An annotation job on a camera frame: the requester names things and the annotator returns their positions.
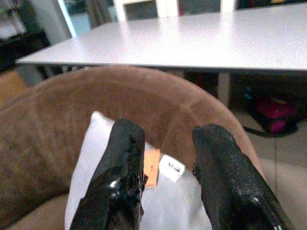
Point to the white table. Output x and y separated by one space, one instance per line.
192 40

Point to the black cabinet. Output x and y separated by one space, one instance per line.
263 5

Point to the black bag with pink contents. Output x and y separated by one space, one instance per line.
275 115

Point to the brown round sofa chair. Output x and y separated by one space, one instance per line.
96 95

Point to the white pillow label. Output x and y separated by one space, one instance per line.
171 167

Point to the white pillow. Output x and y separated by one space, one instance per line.
170 206

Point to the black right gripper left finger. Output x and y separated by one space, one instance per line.
120 167

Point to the black metal rack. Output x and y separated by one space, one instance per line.
24 48

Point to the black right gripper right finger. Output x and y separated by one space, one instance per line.
227 179

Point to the orange pillow tag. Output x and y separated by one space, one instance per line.
152 167

